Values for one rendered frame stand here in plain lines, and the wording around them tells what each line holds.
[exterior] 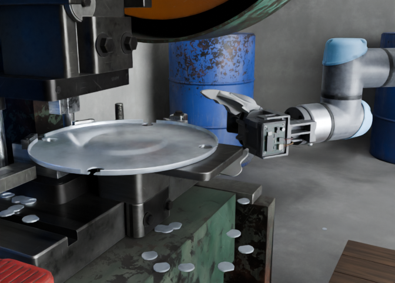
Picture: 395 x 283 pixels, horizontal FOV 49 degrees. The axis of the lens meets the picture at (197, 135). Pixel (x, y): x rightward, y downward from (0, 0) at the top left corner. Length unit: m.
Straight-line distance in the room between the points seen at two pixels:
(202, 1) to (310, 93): 3.06
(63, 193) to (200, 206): 0.25
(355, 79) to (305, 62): 3.10
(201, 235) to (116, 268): 0.17
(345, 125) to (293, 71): 3.14
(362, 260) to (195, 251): 0.66
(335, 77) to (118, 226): 0.47
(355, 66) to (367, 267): 0.60
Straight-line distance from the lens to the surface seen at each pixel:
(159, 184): 0.70
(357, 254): 1.31
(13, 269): 0.43
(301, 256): 1.97
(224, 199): 0.83
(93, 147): 0.67
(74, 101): 0.75
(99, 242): 0.65
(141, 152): 0.64
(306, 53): 3.95
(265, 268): 0.93
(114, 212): 0.66
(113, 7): 0.73
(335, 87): 0.85
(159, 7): 1.02
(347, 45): 0.84
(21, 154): 0.75
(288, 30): 3.98
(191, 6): 0.98
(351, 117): 0.87
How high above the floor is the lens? 0.97
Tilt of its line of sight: 15 degrees down
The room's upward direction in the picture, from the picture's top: straight up
